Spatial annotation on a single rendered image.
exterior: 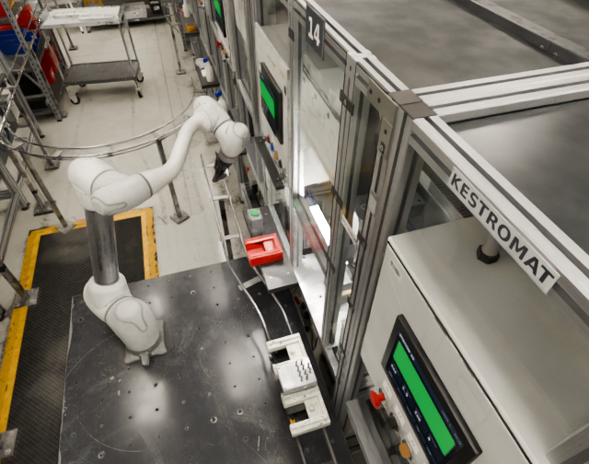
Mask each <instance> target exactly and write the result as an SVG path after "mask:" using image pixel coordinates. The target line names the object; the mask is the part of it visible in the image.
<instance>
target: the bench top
mask: <svg viewBox="0 0 589 464"><path fill-rule="evenodd" d="M230 263H231V265H232V267H233V269H234V271H235V272H236V274H237V276H238V278H239V280H240V281H241V283H242V284H243V283H245V282H247V281H249V280H251V279H253V278H255V277H257V276H258V275H257V274H256V272H255V271H254V269H253V268H252V267H251V266H250V263H249V261H248V258H247V257H242V258H238V259H234V260H230ZM127 285H128V287H129V290H130V292H131V295H132V296H133V297H134V298H137V299H140V300H142V301H144V302H145V303H146V304H147V305H148V306H149V307H150V309H151V310H152V312H153V314H154V316H155V318H156V321H158V320H160V319H162V320H164V322H165V325H164V336H165V346H166V348H167V353H166V354H165V355H157V356H153V357H150V360H149V366H147V367H143V364H142V360H139V361H136V362H133V363H131V364H129V365H126V364H125V363H124V359H125V355H126V352H125V344H124V343H123V342H122V340H121V339H120V338H119V337H118V336H117V335H116V333H115V332H114V331H113V330H112V329H111V328H110V327H109V325H108V324H106V323H105V322H104V321H102V320H101V319H100V318H98V317H97V316H96V315H95V314H94V313H93V312H92V311H91V310H90V308H89V307H88V306H87V304H86V302H85V300H84V294H82V295H78V296H73V297H72V307H71V318H70V329H69V339H68V349H67V360H66V370H65V381H64V401H63V411H62V425H61V432H60V446H59V461H58V464H303V461H302V458H301V455H300V452H299V448H298V445H297V442H296V439H295V437H292V434H291V430H290V424H291V422H290V419H288V417H287V414H286V410H285V408H284V407H283V402H282V398H281V391H280V389H279V386H278V382H277V380H276V378H275V375H274V373H273V369H272V365H274V362H273V361H270V358H269V355H271V353H269V354H268V350H267V347H266V342H267V338H266V334H265V331H264V329H263V325H262V323H261V320H260V317H259V315H258V313H257V311H256V309H255V308H254V307H253V305H252V303H251V302H250V300H249V298H248V296H247V295H246V293H245V292H244V290H240V289H239V287H238V286H239V285H240V284H239V283H238V281H237V279H236V277H235V276H234V275H233V273H232V271H231V270H230V268H229V265H228V263H227V261H223V262H218V263H215V264H211V265H206V266H202V267H199V268H194V269H190V270H187V271H182V272H178V273H171V274H167V275H163V276H160V277H155V278H151V279H146V280H143V281H139V282H134V283H130V284H127ZM246 289H247V291H248V293H249V294H250V296H251V297H252V299H253V300H254V302H255V303H256V305H257V307H258V309H259V310H260V313H261V315H262V316H263V319H264V321H265V324H266V327H267V330H268V333H269V336H270V339H271V341H273V340H276V339H280V338H283V337H286V336H290V333H289V330H288V328H287V325H286V322H285V319H284V317H283V313H282V311H281V310H280V308H279V306H278V304H277V303H276V301H275V299H274V298H273V296H272V295H271V294H269V293H268V290H267V287H266V286H265V284H264V283H263V282H262V281H260V282H258V283H256V284H254V285H252V286H250V287H248V288H246ZM274 294H275V295H276V297H277V298H278V300H279V301H280V303H281V305H282V307H283V310H284V312H285V314H286V316H287V318H288V320H289V323H290V326H291V329H292V332H293V334H297V333H299V335H300V337H301V340H302V343H303V345H304V347H305V350H306V355H307V357H308V359H309V362H310V364H311V366H312V369H313V371H314V374H315V377H316V379H317V383H318V388H319V391H320V394H321V396H322V399H323V401H324V404H325V407H326V409H327V412H328V415H329V419H330V425H329V426H326V430H327V433H328V436H329V441H330V443H331V446H332V448H333V451H334V454H335V457H336V459H337V462H338V464H354V461H353V459H352V454H351V451H350V449H349V447H348V444H347V442H346V439H345V436H344V434H343V432H342V429H341V425H340V422H339V419H338V417H337V414H336V412H335V410H334V407H333V404H332V402H331V399H330V396H329V393H328V390H327V387H326V385H325V382H324V379H323V377H322V375H321V372H320V370H319V367H318V362H317V360H316V357H315V355H314V353H313V350H312V347H311V345H310V342H309V339H308V337H307V335H306V330H305V328H304V325H303V322H302V320H301V318H300V315H299V313H298V310H297V307H296V304H295V301H294V298H293V296H292V293H291V290H290V288H289V289H285V290H282V291H278V292H274ZM81 318H82V319H83V320H81V321H79V319H81ZM299 437H300V441H301V444H302V447H303V450H304V453H305V457H306V462H307V464H323V463H326V462H329V461H332V458H331V455H330V453H329V448H328V445H327V442H326V439H325V436H324V434H323V431H322V428H320V429H317V430H315V431H312V432H309V433H306V434H303V435H300V436H299Z"/></svg>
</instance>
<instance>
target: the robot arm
mask: <svg viewBox="0 0 589 464"><path fill-rule="evenodd" d="M193 110H194V112H193V116H192V117H191V118H189V119H188V120H187V121H185V122H184V124H183V125H182V127H181V128H180V131H179V135H178V137H177V140H176V142H175V144H174V147H173V149H172V152H171V155H170V157H169V159H168V161H167V163H166V164H165V165H163V166H162V167H159V168H154V169H150V170H147V171H142V172H138V173H135V174H132V175H130V176H127V175H126V174H123V173H120V172H119V171H118V170H117V169H116V168H114V167H113V166H111V165H110V164H108V163H106V162H104V161H102V160H100V159H98V158H95V157H80V158H78V159H76V160H74V161H72V162H71V164H70V165H69V167H68V170H67V174H68V179H69V181H70V182H71V184H72V187H73V189H74V191H75V195H76V197H77V200H78V201H79V203H80V205H81V206H82V207H83V208H84V210H85V218H86V224H87V236H88V244H89V250H90V257H91V264H92V271H93V276H92V277H91V278H90V279H89V281H88V282H87V284H86V286H85V288H84V300H85V302H86V304H87V306H88V307H89V308H90V310H91V311H92V312H93V313H94V314H95V315H96V316H97V317H98V318H100V319H101V320H102V321H104V322H105V323H106V324H108V325H109V327H110V328H111V329H112V330H113V331H114V332H115V333H116V335H117V336H118V337H119V338H120V339H121V340H122V342H123V343H124V344H125V352H126V355H125V359H124V363H125V364H126V365H129V364H131V363H133V362H136V361H139V360H142V364H143V367H147V366H149V360H150V357H153V356H157V355H165V354H166V353H167V348H166V346H165V336H164V325H165V322H164V320H162V319H160V320H158V321H156V318H155V316H154V314H153V312H152V310H151V309H150V307H149V306H148V305H147V304H146V303H145V302H144V301H142V300H140V299H137V298H134V297H133V296H132V295H131V292H130V290H129V287H128V285H127V283H126V280H125V277H124V276H123V274H121V273H119V267H118V257H117V247H116V237H115V227H114V217H113V215H117V214H121V213H124V212H126V211H129V210H131V209H133V208H134V207H136V206H138V205H140V204H142V203H143V202H145V201H146V200H148V199H149V198H151V197H153V196H154V195H155V194H156V193H157V192H159V191H160V190H161V189H163V188H164V187H165V186H167V185H168V184H169V183H170V182H171V181H172V180H174V179H175V178H176V177H177V176H178V174H180V172H181V170H182V168H183V166H184V163H185V160H186V157H187V154H188V151H189V147H190V144H191V138H192V136H193V134H194V133H195V132H196V131H201V132H203V133H213V134H214V135H215V137H216V138H217V140H218V142H219V144H220V149H219V151H218V153H216V159H215V162H214V169H215V172H214V177H213V179H212V182H217V181H219V180H223V179H224V178H226V177H227V176H230V173H229V172H228V170H229V167H230V166H231V165H232V164H233V162H235V161H236V160H237V157H238V156H239V154H241V153H242V151H243V150H244V149H245V147H246V145H247V142H248V136H249V131H248V127H247V126H246V125H245V124H244V123H242V122H233V121H232V120H231V119H230V117H229V116H228V114H227V113H226V111H225V110H224V109H223V108H222V107H221V105H220V104H219V103H218V102H216V101H215V100H214V99H212V98H210V97H208V96H200V97H198V98H196V99H195V101H194V103H193Z"/></svg>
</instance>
